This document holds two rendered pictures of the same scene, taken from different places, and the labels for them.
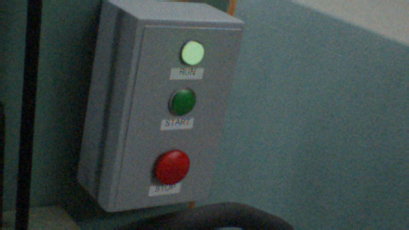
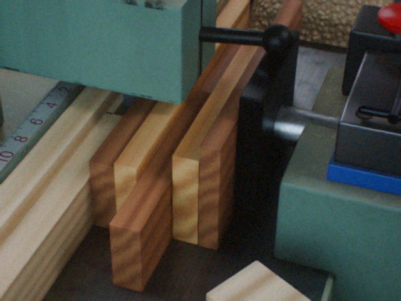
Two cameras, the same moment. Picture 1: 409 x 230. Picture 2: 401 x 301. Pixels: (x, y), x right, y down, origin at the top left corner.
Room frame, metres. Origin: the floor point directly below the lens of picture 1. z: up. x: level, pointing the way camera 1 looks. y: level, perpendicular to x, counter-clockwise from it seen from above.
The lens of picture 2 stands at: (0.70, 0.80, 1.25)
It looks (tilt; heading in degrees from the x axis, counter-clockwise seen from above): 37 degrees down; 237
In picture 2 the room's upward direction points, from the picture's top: 1 degrees clockwise
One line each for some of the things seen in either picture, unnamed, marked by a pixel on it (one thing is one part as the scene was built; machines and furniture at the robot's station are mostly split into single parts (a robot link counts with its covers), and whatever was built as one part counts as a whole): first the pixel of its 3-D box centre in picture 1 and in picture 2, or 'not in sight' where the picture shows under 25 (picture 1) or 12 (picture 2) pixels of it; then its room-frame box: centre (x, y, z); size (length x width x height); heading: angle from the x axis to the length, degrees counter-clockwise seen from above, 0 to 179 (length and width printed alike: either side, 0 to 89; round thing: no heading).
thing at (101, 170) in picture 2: not in sight; (164, 109); (0.45, 0.38, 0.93); 0.21 x 0.02 x 0.05; 38
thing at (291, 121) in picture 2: not in sight; (311, 130); (0.40, 0.49, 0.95); 0.09 x 0.07 x 0.09; 38
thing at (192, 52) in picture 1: (193, 53); not in sight; (0.53, 0.02, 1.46); 0.02 x 0.01 x 0.02; 128
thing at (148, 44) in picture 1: (158, 104); not in sight; (0.56, 0.04, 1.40); 0.10 x 0.06 x 0.16; 128
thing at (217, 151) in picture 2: not in sight; (254, 113); (0.41, 0.44, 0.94); 0.20 x 0.01 x 0.08; 38
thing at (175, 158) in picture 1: (173, 167); not in sight; (0.53, 0.02, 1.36); 0.03 x 0.01 x 0.03; 128
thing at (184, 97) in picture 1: (183, 102); not in sight; (0.53, 0.02, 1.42); 0.02 x 0.01 x 0.02; 128
